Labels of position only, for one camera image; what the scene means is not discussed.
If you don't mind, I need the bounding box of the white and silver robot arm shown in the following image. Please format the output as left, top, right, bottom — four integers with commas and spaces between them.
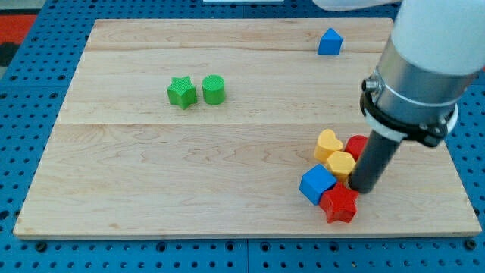
348, 0, 484, 193

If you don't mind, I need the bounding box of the light wooden board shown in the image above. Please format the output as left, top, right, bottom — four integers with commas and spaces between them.
14, 18, 481, 240

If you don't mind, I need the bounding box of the green cylinder block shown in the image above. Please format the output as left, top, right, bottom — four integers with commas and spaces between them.
202, 74, 226, 105

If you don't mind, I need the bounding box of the red round block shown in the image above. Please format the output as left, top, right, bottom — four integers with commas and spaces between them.
344, 135, 368, 161

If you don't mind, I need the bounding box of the blue cube block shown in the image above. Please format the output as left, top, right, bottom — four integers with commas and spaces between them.
299, 164, 337, 206

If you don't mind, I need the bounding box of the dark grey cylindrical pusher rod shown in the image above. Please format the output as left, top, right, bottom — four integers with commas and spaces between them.
348, 130, 402, 193

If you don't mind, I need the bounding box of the red star block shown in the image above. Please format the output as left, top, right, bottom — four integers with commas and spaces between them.
318, 182, 359, 224

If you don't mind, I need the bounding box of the blue triangular block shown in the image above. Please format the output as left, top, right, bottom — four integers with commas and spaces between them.
318, 28, 343, 55

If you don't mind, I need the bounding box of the yellow hexagon block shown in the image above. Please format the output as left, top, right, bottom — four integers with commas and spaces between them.
325, 151, 355, 183

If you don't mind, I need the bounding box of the green star block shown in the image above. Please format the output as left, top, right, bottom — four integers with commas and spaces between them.
167, 76, 198, 109

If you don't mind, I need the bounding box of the yellow heart block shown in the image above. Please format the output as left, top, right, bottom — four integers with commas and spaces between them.
314, 129, 343, 162

